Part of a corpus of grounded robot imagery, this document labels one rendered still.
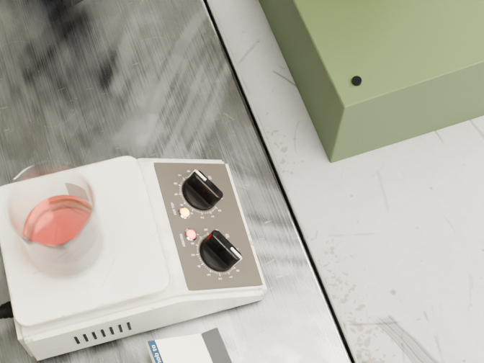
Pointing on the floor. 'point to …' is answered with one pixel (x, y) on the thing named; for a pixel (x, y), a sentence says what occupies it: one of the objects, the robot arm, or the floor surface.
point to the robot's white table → (373, 212)
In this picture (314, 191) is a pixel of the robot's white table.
